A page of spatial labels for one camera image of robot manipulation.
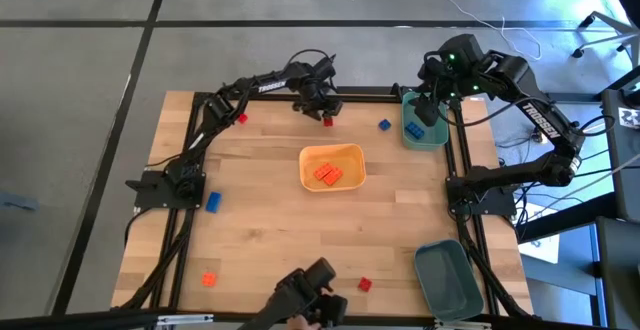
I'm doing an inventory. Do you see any blue tape piece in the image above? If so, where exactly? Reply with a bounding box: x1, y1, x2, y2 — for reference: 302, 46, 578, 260
0, 193, 40, 213

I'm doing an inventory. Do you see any black floor cable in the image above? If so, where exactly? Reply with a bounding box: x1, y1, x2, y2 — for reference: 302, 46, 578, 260
582, 147, 611, 164
574, 166, 615, 179

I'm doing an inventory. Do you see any grey office chair base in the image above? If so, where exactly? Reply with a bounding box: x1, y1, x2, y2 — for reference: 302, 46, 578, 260
571, 0, 640, 69

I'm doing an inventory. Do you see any yellow plastic bin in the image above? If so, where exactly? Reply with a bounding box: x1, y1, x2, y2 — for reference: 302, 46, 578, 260
298, 142, 368, 194

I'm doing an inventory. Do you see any blue two-by-four block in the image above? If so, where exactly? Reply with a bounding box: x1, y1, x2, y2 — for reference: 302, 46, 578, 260
404, 121, 427, 141
204, 191, 223, 215

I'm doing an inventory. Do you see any person's hand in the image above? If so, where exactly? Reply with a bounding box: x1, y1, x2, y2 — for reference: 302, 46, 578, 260
285, 313, 324, 330

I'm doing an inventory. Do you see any black aluminium rig frame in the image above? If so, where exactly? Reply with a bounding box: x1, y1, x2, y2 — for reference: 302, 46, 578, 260
0, 82, 640, 330

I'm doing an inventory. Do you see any grey desk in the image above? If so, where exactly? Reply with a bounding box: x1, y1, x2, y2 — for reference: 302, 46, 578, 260
543, 64, 640, 224

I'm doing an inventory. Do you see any silver metal bracket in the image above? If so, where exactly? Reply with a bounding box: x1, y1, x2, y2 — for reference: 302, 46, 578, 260
433, 318, 494, 330
156, 313, 215, 326

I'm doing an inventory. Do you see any white paper sheet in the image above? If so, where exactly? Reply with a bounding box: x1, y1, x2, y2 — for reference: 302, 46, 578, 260
517, 202, 562, 266

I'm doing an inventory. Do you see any black-white fiducial marker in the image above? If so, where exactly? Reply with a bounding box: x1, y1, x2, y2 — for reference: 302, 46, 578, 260
618, 107, 640, 130

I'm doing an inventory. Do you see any green plastic bin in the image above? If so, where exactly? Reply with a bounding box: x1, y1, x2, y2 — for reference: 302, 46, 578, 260
401, 91, 451, 152
413, 238, 485, 323

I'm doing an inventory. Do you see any dark grey cabinet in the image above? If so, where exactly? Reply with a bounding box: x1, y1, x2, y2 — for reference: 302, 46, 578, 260
594, 216, 640, 330

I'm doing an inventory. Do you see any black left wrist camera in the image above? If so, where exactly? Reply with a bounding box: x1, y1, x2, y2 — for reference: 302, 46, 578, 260
310, 54, 339, 82

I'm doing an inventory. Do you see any black cable bundle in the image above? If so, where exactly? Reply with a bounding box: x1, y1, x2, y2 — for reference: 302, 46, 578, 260
119, 208, 196, 311
457, 219, 531, 319

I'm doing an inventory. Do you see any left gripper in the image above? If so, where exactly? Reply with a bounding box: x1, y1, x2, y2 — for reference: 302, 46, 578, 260
293, 80, 345, 122

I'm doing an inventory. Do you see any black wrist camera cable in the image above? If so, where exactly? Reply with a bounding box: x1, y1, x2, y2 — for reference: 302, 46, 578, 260
286, 48, 337, 94

